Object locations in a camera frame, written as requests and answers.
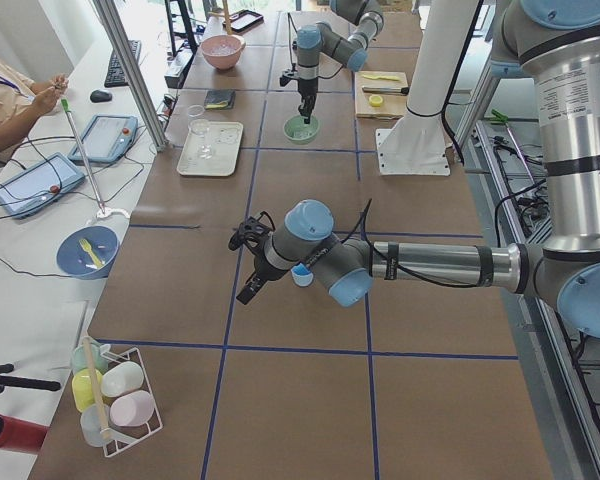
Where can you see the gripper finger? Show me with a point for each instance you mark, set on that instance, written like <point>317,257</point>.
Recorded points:
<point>244,296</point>
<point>256,284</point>
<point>310,105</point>
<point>305,110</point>

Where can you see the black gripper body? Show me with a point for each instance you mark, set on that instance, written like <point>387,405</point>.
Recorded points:
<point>264,268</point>
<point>307,90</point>

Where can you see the mint green bowl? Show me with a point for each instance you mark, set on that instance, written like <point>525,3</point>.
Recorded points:
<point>296,122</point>

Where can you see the light blue cup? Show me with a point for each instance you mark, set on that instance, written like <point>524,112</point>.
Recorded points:
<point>301,275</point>

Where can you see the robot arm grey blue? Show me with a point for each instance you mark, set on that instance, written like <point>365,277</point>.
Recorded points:
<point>557,43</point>
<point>340,35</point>

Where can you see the ice cubes in bowl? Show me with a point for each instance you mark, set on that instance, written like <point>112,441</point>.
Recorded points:
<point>302,134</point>

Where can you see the pink bowl with ice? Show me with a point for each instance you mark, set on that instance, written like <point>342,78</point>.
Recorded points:
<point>223,51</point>

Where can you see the blue bowl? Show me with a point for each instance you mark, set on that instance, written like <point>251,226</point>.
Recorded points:
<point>72,260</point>

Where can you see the lemon half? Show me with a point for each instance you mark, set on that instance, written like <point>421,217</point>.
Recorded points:
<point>375,100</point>

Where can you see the wooden cutting board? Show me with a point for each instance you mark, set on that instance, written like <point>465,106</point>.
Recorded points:
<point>393,107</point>

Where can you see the grey yellow cloth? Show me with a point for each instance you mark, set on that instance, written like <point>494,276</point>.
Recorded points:
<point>219,99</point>

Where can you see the dark tray red rim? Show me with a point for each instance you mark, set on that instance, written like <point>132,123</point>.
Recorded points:
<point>244,20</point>

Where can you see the cream bear tray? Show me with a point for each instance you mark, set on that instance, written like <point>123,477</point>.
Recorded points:
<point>214,155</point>

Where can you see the clear glass on tray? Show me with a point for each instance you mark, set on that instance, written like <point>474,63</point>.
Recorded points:
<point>200,128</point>

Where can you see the clear glass dish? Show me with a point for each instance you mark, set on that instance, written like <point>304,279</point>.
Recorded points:
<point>195,111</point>

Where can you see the white cup in rack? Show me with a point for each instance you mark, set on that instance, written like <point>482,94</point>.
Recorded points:
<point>123,378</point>

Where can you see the pink cup in rack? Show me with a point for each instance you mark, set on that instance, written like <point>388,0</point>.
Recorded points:
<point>132,409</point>

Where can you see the yellow plastic fork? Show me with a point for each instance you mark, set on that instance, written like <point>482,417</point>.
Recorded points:
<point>88,249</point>

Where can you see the green cup in rack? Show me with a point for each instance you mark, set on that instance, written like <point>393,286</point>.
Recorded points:
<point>79,362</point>

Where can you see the yellow cup in rack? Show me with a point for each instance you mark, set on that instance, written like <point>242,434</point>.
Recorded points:
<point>82,390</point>

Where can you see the pale blue cup in rack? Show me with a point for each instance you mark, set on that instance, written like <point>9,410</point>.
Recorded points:
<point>91,428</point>

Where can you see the far blue teach pendant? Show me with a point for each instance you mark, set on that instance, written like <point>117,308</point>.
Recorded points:
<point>108,137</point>

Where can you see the blue teach pendant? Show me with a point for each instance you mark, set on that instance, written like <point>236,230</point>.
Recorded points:
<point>108,137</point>
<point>36,187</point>

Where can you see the black computer mouse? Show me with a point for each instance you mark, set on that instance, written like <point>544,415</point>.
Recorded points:
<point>100,96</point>

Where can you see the near blue teach pendant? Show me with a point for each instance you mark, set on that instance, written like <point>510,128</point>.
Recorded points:
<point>36,187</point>

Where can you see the metal stick green tip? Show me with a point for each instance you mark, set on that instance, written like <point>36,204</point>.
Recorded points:
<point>103,211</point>

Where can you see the black clamp tool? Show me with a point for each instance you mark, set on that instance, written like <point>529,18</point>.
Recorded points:
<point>21,382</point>

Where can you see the red cylinder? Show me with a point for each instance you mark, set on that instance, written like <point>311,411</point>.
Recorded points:
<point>22,436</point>

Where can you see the metal knife black handle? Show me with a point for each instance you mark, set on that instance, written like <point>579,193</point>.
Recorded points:
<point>403,91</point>

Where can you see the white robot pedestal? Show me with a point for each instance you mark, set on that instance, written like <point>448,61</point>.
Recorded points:
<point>416,144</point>

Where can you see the aluminium frame post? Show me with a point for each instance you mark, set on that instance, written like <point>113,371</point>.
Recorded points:
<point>113,26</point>

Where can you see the white wire cup rack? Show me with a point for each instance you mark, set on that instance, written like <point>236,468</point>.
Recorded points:
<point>124,438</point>

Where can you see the wooden rack handle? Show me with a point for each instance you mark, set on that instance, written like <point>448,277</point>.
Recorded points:
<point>105,431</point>

